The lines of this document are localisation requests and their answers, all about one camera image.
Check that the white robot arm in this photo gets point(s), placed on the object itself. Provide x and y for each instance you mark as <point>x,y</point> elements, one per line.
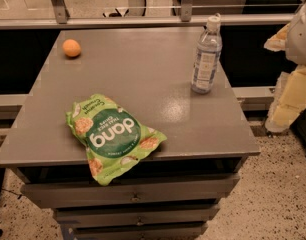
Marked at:
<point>295,46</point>

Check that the grey metal railing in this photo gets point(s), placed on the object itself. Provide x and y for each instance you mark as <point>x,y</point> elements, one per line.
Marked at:
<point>88,14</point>

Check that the green dang chips bag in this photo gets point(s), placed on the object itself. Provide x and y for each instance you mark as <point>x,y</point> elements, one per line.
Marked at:
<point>114,140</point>

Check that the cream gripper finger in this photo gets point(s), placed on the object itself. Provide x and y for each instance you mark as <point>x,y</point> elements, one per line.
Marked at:
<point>277,41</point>
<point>289,100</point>

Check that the orange fruit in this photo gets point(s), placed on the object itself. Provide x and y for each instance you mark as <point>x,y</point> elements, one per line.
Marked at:
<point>71,48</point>

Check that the grey drawer cabinet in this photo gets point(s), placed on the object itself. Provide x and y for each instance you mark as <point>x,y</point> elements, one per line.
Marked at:
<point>174,191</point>

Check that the clear blue plastic water bottle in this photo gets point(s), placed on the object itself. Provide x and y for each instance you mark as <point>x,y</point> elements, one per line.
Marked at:
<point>208,51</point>

